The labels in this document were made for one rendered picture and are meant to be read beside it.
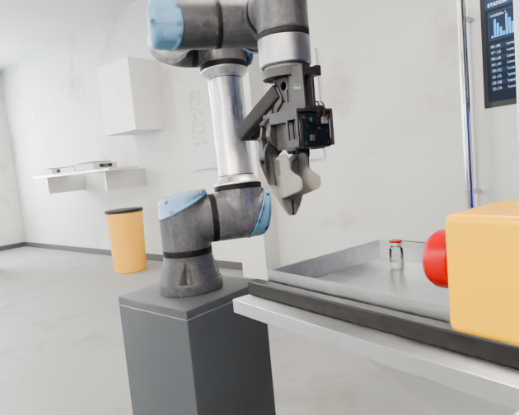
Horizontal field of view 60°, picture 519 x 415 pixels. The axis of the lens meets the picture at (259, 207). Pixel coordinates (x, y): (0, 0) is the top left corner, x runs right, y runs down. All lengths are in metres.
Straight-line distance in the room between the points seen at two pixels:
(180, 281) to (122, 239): 4.18
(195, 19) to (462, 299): 0.58
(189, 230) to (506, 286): 0.83
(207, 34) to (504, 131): 0.98
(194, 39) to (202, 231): 0.46
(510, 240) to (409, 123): 3.35
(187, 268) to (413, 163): 2.75
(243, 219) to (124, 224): 4.16
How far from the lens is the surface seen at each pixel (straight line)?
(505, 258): 0.28
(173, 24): 0.74
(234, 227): 1.06
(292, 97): 0.65
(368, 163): 3.75
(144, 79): 5.35
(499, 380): 0.44
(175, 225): 1.04
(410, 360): 0.47
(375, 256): 0.84
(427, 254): 0.32
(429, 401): 0.59
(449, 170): 3.52
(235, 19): 0.76
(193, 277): 1.05
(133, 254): 5.25
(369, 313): 0.52
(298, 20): 0.67
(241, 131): 0.73
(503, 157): 1.48
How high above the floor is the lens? 1.07
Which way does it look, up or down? 5 degrees down
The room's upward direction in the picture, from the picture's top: 5 degrees counter-clockwise
